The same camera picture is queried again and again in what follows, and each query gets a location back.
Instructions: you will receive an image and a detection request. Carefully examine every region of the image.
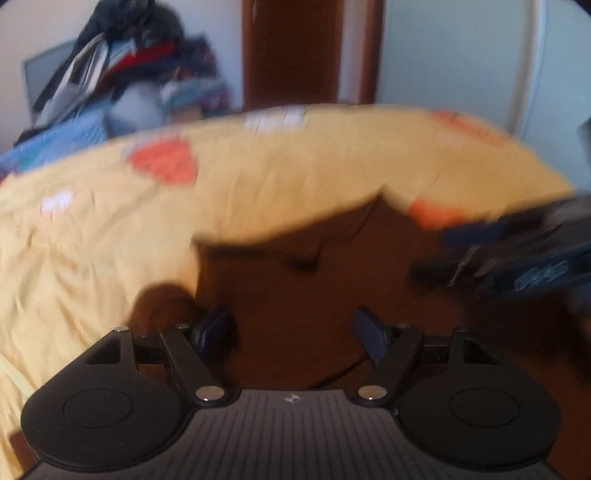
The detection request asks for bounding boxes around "grey flat panel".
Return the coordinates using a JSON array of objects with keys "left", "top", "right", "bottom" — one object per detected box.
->
[{"left": 23, "top": 41, "right": 80, "bottom": 116}]

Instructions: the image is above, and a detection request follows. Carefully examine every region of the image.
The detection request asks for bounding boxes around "pile of clothes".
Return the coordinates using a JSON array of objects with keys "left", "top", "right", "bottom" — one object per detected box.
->
[{"left": 17, "top": 0, "right": 232, "bottom": 139}]

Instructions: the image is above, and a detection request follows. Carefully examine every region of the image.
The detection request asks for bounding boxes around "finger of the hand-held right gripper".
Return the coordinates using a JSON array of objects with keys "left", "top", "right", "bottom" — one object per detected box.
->
[
  {"left": 410, "top": 251, "right": 468, "bottom": 284},
  {"left": 442, "top": 217, "right": 506, "bottom": 247}
]

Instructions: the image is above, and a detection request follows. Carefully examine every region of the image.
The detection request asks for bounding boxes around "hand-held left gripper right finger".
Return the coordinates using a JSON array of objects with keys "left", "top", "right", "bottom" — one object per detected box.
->
[{"left": 353, "top": 306, "right": 502, "bottom": 408}]

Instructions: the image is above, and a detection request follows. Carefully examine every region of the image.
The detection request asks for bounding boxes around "brown wooden door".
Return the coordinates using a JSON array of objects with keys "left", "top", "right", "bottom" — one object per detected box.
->
[{"left": 242, "top": 0, "right": 385, "bottom": 112}]

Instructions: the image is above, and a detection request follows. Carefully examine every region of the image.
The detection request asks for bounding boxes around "blue quilted blanket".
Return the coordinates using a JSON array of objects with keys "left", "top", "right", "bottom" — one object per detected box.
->
[{"left": 0, "top": 113, "right": 110, "bottom": 177}]

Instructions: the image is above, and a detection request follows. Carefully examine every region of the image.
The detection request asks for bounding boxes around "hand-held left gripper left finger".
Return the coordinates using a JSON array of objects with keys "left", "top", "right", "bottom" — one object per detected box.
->
[{"left": 85, "top": 309, "right": 238, "bottom": 408}]

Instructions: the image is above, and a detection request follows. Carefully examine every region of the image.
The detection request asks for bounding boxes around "brown sweater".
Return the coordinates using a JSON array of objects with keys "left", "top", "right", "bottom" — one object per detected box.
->
[{"left": 128, "top": 188, "right": 591, "bottom": 394}]

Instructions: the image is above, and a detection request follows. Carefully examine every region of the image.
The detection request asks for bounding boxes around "yellow floral blanket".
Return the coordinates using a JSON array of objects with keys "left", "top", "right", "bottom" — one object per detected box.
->
[{"left": 0, "top": 104, "right": 578, "bottom": 477}]

